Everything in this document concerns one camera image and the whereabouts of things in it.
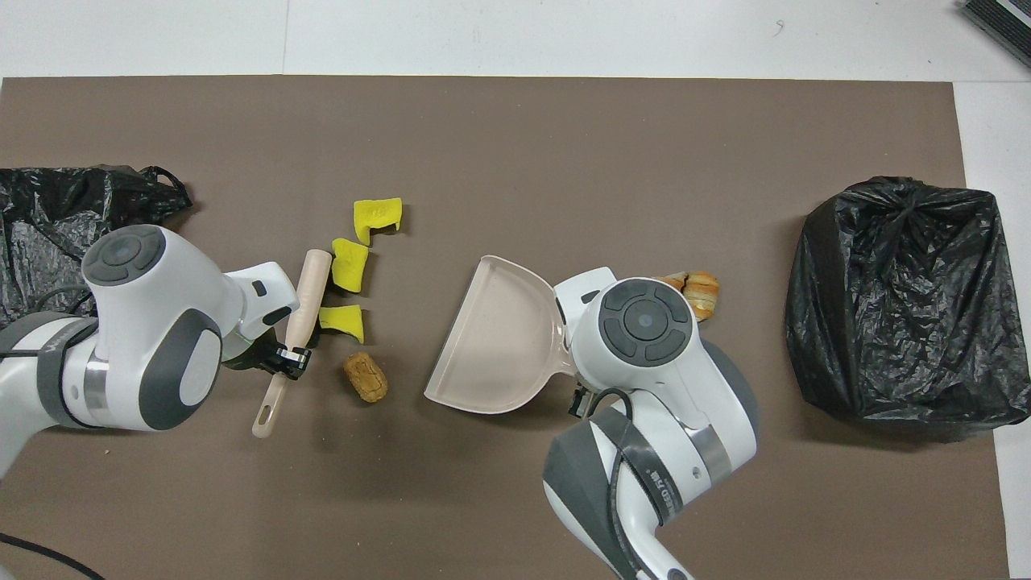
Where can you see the beige hand brush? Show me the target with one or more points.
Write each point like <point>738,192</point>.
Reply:
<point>310,294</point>

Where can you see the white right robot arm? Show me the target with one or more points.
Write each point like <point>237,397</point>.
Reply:
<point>644,322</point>

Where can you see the beige plastic dustpan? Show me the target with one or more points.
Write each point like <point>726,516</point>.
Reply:
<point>495,338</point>

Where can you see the brown bread roll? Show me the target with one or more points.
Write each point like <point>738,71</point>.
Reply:
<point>366,379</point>

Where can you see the black trash bag bin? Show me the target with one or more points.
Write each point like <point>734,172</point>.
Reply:
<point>886,322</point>

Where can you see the dark ribbed panel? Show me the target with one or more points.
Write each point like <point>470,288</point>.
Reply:
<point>1007,20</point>

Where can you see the brown table mat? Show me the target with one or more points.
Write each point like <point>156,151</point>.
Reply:
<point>564,121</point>

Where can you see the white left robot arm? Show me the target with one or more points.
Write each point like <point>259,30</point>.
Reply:
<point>153,322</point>

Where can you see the yellow and green sponge piece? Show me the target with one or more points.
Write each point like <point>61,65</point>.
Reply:
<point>350,266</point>
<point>342,321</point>
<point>374,216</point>

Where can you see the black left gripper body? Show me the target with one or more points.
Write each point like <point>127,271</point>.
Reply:
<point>254,354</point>

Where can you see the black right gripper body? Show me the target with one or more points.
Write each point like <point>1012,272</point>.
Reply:
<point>578,403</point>

